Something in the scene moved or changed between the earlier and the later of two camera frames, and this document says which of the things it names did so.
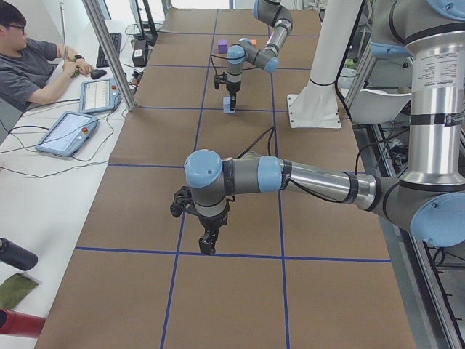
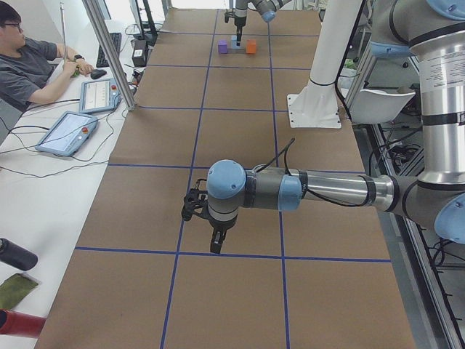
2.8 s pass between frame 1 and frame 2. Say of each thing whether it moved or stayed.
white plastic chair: stayed
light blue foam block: moved
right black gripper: moved
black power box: stayed
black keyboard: stayed
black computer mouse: stayed
